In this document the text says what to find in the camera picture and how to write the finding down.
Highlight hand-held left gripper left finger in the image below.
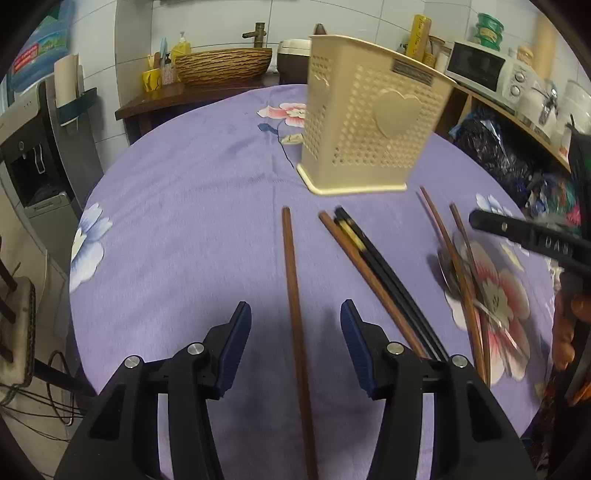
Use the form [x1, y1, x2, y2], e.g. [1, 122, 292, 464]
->
[55, 302, 252, 480]

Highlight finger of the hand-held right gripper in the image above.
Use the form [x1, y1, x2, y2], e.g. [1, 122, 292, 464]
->
[468, 209, 591, 274]

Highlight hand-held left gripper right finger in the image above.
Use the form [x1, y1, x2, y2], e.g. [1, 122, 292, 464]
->
[341, 300, 539, 480]

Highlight cream perforated utensil holder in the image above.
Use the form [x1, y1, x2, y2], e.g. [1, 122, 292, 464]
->
[295, 34, 458, 195]

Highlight person's right hand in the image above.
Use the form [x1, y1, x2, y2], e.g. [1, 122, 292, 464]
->
[551, 292, 591, 372]

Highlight colourful plastic bags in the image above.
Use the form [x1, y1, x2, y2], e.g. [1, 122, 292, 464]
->
[526, 171, 580, 227]

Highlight stack of white foam bowls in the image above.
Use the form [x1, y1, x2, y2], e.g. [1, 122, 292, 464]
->
[515, 78, 591, 148]

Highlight wooden shelf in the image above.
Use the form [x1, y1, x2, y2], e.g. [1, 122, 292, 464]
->
[434, 80, 573, 172]

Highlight black plastic bag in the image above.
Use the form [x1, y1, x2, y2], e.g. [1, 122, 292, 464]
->
[455, 117, 536, 195]

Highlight tall stack of paper cups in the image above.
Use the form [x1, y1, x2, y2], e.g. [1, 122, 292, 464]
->
[533, 14, 561, 79]

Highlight white microwave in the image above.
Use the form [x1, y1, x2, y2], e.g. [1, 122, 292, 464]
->
[445, 41, 539, 104]

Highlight purple floral tablecloth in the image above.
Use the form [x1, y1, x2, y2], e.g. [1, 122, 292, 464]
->
[69, 83, 557, 480]

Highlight dark wooden sink table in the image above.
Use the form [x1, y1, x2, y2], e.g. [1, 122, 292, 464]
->
[115, 80, 282, 144]

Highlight woven basket sink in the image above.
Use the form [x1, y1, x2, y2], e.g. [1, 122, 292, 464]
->
[174, 47, 273, 86]

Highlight grey water dispenser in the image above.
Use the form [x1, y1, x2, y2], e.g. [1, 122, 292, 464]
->
[0, 78, 105, 241]

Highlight brown white rice cooker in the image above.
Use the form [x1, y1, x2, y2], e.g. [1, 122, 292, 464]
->
[277, 39, 312, 86]

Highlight bronze faucet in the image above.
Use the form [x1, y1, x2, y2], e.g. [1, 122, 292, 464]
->
[242, 22, 269, 49]

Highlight white paper cup sleeve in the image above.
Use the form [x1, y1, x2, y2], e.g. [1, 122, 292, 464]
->
[54, 53, 98, 126]

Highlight blue water bottle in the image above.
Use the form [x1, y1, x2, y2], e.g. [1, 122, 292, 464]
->
[9, 0, 77, 93]

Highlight white kettle with metal handle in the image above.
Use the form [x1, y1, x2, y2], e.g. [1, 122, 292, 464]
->
[517, 79, 560, 127]

